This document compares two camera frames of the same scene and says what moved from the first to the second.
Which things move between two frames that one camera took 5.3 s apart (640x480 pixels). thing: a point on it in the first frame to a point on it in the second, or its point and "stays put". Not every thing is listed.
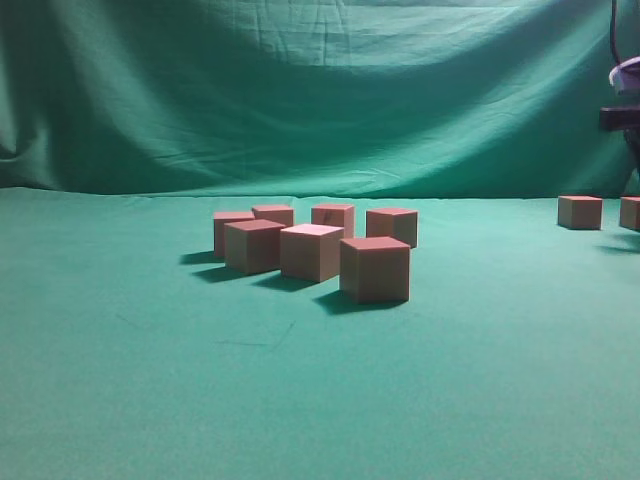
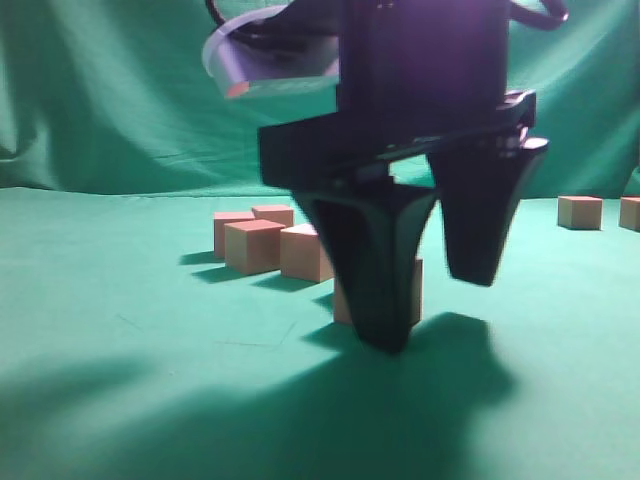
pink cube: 246,244 to 220,220
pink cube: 252,246 stays put
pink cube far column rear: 580,212 stays put
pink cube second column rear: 630,212 stays put
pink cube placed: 280,214 stays put
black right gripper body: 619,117 to 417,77
